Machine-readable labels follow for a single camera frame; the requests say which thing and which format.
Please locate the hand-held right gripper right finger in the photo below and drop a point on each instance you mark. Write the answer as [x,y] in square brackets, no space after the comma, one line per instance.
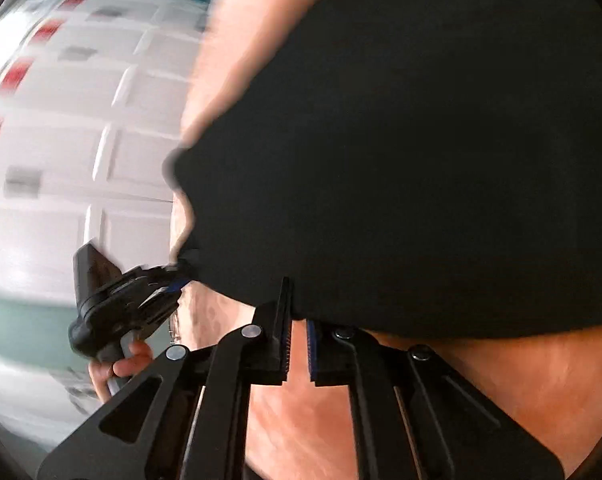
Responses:
[312,355]

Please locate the person's left hand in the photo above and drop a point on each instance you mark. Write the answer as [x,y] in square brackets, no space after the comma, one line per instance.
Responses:
[131,360]

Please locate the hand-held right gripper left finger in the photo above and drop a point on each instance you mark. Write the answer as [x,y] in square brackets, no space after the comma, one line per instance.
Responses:
[283,350]

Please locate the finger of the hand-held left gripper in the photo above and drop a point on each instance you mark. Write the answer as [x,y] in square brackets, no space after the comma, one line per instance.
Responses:
[168,275]
[163,300]

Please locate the white panelled wardrobe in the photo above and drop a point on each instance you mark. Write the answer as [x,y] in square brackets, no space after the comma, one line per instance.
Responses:
[131,135]

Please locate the black pants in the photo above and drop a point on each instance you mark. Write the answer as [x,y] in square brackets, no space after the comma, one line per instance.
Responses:
[381,160]

